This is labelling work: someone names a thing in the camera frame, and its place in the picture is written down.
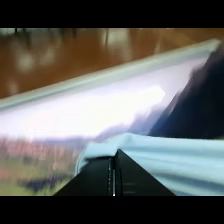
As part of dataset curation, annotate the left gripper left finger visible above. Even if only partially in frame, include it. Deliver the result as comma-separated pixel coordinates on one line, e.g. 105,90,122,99
53,155,115,197

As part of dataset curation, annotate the light blue shirt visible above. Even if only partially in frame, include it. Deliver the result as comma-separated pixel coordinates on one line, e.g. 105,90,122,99
75,132,224,197

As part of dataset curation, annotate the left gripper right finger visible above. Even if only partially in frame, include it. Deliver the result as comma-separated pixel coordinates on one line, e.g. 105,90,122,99
114,148,176,197

